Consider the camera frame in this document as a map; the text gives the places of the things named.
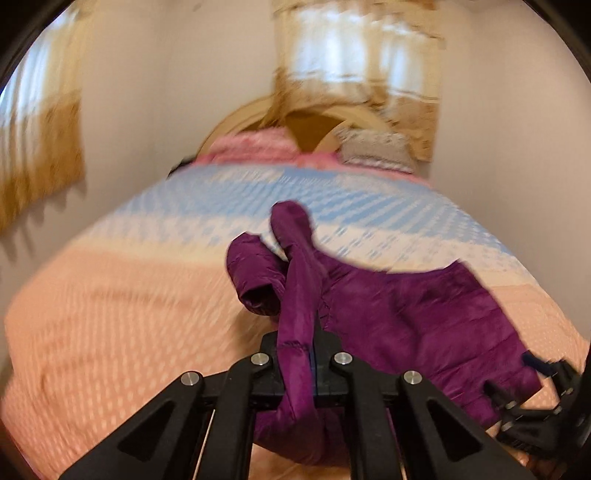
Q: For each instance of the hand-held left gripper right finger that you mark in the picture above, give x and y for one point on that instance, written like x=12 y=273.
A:
x=328 y=369

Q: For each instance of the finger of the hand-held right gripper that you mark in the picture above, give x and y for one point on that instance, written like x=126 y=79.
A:
x=501 y=397
x=540 y=364

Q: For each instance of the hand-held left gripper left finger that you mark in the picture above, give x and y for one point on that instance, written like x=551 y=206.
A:
x=270 y=369

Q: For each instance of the purple hooded down jacket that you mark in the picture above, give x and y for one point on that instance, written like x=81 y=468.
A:
x=392 y=314

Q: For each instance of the pastel patterned bed sheet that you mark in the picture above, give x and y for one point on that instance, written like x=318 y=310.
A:
x=115 y=300

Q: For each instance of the pink pillow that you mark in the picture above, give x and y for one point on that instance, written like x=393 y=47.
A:
x=258 y=145

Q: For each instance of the striped grey pillow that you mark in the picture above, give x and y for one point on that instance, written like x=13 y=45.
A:
x=376 y=150

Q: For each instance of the cream wooden headboard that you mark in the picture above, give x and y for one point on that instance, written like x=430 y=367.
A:
x=318 y=124

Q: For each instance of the beige floral curtain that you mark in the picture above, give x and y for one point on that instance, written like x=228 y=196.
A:
x=360 y=69
x=41 y=138

